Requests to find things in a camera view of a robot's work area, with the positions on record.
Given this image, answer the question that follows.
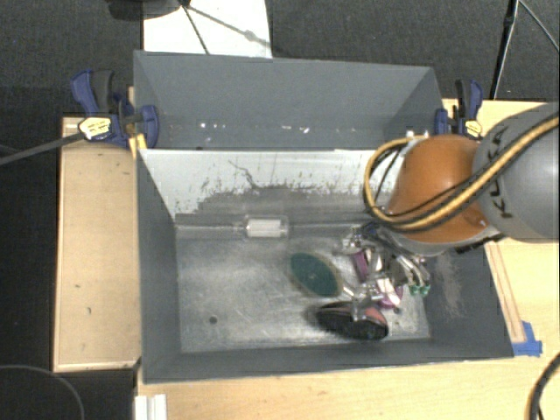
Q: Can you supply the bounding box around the pale wood flat board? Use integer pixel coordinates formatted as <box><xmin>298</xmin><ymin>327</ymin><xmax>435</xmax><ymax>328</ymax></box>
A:
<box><xmin>52</xmin><ymin>115</ymin><xmax>144</xmax><ymax>374</ymax></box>

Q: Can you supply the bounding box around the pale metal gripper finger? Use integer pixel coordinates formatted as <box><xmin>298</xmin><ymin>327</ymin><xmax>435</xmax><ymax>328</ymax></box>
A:
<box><xmin>347</xmin><ymin>284</ymin><xmax>382</xmax><ymax>323</ymax></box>
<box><xmin>334</xmin><ymin>232</ymin><xmax>374</xmax><ymax>263</ymax></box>

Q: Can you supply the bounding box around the dark green oval disc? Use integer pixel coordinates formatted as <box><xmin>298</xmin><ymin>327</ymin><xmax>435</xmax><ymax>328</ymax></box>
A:
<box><xmin>289</xmin><ymin>251</ymin><xmax>344</xmax><ymax>299</ymax></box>

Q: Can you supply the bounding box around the purple plastic thing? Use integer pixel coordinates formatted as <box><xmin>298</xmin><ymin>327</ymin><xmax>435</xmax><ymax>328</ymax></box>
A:
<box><xmin>353</xmin><ymin>249</ymin><xmax>405</xmax><ymax>310</ymax></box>

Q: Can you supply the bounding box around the grey metal bin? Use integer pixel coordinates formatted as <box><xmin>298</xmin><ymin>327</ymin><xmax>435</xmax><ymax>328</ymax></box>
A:
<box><xmin>132</xmin><ymin>49</ymin><xmax>515</xmax><ymax>385</ymax></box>

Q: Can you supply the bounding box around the clear plastic bottle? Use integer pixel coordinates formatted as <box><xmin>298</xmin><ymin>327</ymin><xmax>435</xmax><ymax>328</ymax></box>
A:
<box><xmin>241</xmin><ymin>216</ymin><xmax>291</xmax><ymax>240</ymax></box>

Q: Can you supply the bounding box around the black and red oval thing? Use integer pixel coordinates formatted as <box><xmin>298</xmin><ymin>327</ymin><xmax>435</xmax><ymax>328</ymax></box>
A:
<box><xmin>314</xmin><ymin>300</ymin><xmax>391</xmax><ymax>342</ymax></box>

